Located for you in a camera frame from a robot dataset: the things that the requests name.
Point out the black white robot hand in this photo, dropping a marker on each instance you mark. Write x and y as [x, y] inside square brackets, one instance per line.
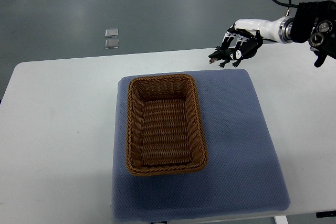
[243, 39]

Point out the dark green toy crocodile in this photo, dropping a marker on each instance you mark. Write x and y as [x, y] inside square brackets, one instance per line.
[223, 56]

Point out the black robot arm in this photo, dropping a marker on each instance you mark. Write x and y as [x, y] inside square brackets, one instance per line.
[314, 22]

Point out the brown wicker basket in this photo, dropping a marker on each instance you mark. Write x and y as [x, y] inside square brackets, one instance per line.
[164, 131]

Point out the upper metal floor plate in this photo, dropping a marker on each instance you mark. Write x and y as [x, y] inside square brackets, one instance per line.
[111, 32]

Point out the blue fabric mat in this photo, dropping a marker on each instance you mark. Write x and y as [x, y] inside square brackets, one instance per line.
[243, 174]

